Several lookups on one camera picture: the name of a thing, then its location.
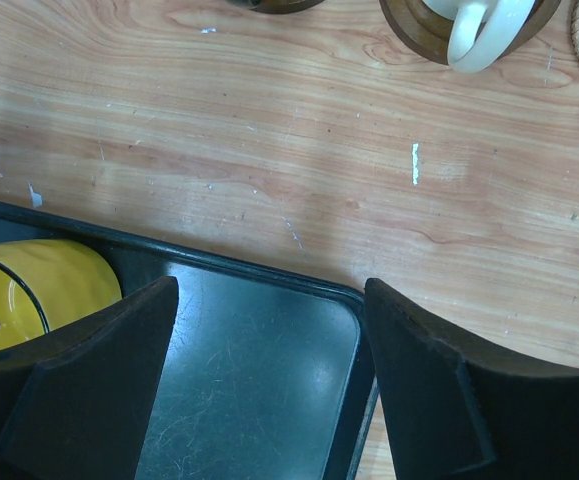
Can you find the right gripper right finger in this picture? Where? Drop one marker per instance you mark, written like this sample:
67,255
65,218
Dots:
458,406

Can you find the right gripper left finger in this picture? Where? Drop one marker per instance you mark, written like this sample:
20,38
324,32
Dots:
76,403

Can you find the yellow mug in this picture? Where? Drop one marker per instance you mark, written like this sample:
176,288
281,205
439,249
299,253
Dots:
46,284

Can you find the cream mug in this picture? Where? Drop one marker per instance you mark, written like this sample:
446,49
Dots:
482,30

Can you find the brown coaster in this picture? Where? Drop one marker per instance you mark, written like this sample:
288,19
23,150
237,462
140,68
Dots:
427,33
275,7

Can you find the black serving tray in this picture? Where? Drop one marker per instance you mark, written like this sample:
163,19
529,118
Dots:
267,374

